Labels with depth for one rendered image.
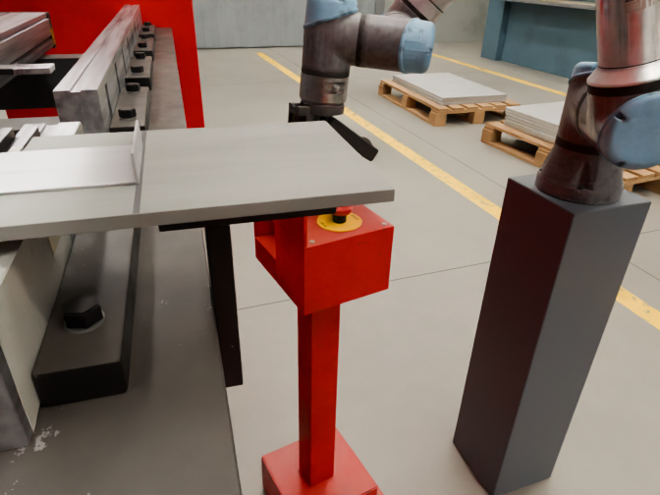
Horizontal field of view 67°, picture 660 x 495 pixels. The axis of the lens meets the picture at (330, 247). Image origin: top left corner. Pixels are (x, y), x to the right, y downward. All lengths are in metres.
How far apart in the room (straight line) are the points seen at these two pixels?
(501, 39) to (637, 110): 7.16
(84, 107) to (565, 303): 0.90
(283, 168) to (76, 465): 0.24
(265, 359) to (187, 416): 1.35
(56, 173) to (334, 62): 0.49
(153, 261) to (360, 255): 0.36
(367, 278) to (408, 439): 0.76
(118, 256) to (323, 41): 0.45
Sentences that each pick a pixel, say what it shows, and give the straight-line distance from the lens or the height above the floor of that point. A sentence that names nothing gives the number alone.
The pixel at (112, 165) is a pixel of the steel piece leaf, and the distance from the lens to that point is 0.41.
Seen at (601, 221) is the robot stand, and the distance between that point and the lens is 1.01.
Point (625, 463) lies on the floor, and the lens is 1.65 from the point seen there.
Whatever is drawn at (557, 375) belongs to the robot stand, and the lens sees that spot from 1.21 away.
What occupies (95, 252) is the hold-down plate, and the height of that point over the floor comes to 0.91.
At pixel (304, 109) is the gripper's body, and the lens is 0.80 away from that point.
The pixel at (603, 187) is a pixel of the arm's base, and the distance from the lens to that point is 1.00.
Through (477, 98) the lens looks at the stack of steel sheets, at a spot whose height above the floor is 0.18.
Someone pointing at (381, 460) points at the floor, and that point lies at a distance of 1.44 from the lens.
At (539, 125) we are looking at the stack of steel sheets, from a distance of 3.73.
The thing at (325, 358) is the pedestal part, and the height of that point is 0.48.
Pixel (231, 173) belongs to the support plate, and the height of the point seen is 1.00.
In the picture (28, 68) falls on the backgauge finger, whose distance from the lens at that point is 0.82.
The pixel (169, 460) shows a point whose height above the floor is 0.88.
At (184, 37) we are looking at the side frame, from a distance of 2.56.
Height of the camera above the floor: 1.14
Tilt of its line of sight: 29 degrees down
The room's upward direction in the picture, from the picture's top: 1 degrees clockwise
